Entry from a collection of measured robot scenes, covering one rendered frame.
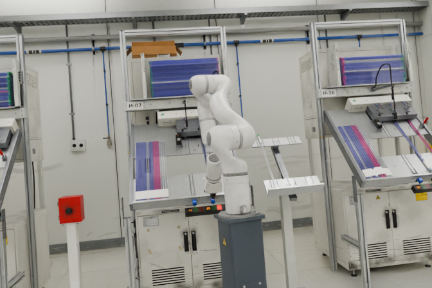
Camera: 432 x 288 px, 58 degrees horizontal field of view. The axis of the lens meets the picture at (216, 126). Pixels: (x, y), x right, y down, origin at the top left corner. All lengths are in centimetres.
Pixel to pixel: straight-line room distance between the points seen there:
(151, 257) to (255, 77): 248
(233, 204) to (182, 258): 104
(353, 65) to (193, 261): 185
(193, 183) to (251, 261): 77
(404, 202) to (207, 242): 145
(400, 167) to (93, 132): 300
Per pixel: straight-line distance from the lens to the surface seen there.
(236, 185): 180
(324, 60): 331
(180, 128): 273
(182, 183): 246
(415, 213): 325
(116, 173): 435
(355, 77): 318
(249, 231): 183
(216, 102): 194
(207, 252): 277
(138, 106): 285
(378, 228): 312
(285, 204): 260
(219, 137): 176
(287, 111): 453
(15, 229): 288
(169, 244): 274
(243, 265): 185
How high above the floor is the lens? 106
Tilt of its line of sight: 2 degrees up
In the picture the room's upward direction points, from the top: 5 degrees counter-clockwise
